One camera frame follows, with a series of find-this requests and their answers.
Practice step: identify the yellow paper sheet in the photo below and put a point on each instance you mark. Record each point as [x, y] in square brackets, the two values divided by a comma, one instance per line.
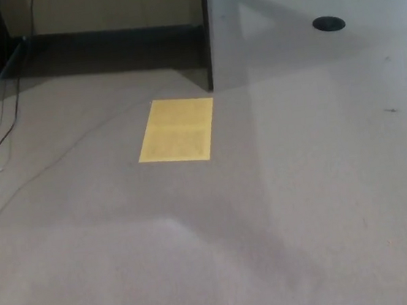
[177, 129]

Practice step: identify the round black floor grommet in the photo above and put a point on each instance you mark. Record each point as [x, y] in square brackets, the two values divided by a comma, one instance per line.
[328, 23]

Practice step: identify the small dark debris scrap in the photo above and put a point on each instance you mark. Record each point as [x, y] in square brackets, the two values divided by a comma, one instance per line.
[390, 110]

